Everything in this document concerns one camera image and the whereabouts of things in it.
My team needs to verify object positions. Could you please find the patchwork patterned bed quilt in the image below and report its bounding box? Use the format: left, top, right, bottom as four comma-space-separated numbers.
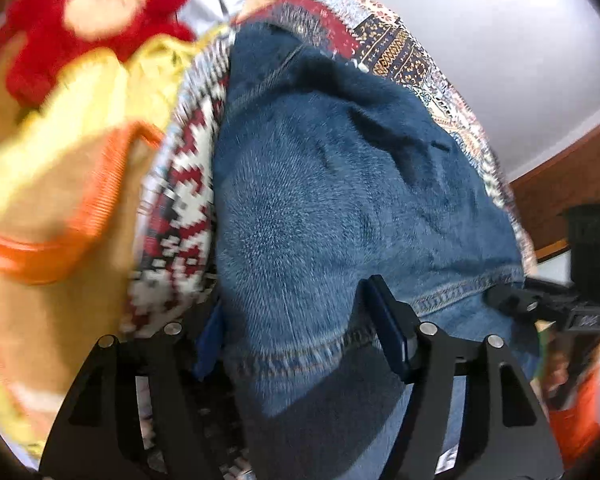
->
119, 0, 539, 480

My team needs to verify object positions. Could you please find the person's hand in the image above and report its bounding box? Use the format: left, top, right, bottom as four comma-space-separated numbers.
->
541, 351, 588, 411

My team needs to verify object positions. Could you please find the yellow orange blanket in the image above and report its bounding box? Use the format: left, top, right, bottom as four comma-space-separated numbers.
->
0, 34, 228, 460

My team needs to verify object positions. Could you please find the brown wooden wardrobe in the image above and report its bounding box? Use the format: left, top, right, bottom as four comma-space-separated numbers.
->
510, 123, 600, 263

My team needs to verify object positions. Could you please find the red plush toy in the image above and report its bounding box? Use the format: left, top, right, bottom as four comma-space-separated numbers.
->
6, 0, 195, 107

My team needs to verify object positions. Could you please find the blue denim jacket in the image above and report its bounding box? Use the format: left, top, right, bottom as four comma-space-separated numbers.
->
213, 23, 540, 479

